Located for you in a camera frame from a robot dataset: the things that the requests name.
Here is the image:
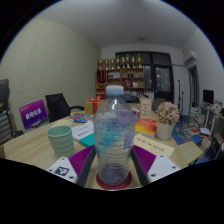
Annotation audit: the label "silver ribbed suitcase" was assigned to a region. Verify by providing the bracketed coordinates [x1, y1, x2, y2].
[0, 108, 14, 145]

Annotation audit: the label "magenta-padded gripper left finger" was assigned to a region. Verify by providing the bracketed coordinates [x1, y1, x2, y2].
[46, 145, 98, 188]

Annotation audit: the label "clear plastic water bottle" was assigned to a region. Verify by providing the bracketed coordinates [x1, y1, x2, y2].
[93, 85, 136, 187]

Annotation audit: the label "purple sign board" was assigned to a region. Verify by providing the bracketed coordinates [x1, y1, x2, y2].
[18, 99, 48, 130]

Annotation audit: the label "tan standing card box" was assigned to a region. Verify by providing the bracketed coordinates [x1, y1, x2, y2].
[139, 98, 153, 120]

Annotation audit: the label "colourful blue book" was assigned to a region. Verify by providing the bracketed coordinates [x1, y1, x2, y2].
[69, 112, 91, 124]

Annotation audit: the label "white paper booklet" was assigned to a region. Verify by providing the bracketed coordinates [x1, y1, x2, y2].
[70, 119, 95, 141]

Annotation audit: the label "black computer monitor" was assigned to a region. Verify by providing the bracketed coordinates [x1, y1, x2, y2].
[202, 89, 215, 105]

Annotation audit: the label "teal book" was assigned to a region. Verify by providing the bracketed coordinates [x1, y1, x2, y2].
[78, 132, 96, 148]

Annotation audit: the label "flat round red coaster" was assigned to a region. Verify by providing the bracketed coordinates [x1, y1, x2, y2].
[95, 170, 133, 191]

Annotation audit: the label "white wall air conditioner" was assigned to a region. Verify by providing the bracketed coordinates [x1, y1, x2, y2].
[183, 49, 198, 68]

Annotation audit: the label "wooden shelf unit with trophies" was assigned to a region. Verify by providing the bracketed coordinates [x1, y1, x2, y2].
[95, 54, 146, 99]

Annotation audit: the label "pink flowers in white pot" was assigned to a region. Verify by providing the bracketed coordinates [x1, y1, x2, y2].
[155, 101, 181, 141]

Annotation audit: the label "black office chair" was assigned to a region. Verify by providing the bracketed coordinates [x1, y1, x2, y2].
[45, 92, 85, 123]

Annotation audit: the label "dark grey bag tan trim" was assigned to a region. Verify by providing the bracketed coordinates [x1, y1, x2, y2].
[0, 78, 10, 111]

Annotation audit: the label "orange book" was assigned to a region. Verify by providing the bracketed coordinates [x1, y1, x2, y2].
[134, 118, 158, 139]

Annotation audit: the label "black-framed glass door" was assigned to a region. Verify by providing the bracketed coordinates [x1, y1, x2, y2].
[115, 51, 174, 103]

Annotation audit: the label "tan paper envelope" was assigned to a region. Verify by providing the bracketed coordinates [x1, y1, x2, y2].
[133, 133, 175, 158]

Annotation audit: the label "stack of books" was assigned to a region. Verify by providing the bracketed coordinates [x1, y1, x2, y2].
[188, 107, 207, 129]

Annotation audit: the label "pale green cup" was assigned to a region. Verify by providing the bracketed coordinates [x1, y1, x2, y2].
[45, 125, 76, 158]

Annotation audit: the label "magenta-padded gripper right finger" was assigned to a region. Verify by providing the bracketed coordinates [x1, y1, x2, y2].
[130, 144, 180, 187]

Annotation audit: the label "yellow gift box red ribbon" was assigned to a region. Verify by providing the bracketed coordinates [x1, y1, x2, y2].
[84, 95, 105, 115]

